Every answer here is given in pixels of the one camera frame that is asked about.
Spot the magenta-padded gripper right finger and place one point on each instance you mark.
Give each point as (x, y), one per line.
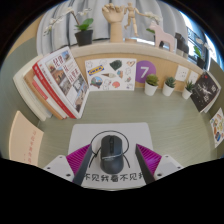
(167, 165)

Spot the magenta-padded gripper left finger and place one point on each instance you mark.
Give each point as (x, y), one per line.
(59, 165)

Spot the black computer mouse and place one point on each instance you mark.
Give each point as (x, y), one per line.
(112, 156)

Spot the white mouse pad with drawing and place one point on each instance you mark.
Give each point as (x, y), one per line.
(83, 133)

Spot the beige card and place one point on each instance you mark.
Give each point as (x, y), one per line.
(25, 140)

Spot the colourful food sticker sheet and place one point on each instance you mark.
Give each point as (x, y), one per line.
(218, 128)

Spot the orange book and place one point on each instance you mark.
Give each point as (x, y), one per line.
(38, 96)

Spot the small succulent in white pot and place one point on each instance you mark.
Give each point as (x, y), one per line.
(150, 89)
(186, 94)
(168, 90)

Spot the black hardcover book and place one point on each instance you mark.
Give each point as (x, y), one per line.
(204, 91)

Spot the red-edged picture magazine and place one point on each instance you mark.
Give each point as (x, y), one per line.
(65, 80)

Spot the thick white book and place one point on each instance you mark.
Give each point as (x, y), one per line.
(23, 85)

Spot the round purple number sticker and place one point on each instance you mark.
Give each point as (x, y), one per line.
(145, 71)

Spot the white sticker sheet with drawings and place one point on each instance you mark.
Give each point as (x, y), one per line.
(110, 75)

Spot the white orchid in black pot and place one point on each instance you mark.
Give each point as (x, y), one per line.
(201, 62)
(84, 37)
(152, 15)

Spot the light wooden desk shelf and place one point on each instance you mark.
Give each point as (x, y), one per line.
(133, 50)

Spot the black wooden horse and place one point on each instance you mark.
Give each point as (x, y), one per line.
(181, 43)

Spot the pink wooden horse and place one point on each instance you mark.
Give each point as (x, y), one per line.
(165, 38)

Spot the window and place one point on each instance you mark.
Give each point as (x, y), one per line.
(197, 30)

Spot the wooden hand model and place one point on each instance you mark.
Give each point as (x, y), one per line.
(116, 31)

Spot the wooden artist mannequin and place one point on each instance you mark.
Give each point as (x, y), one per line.
(130, 16)

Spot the grey pleated curtain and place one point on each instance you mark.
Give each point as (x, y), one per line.
(96, 8)

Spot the white wall socket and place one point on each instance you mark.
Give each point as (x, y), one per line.
(182, 73)
(193, 77)

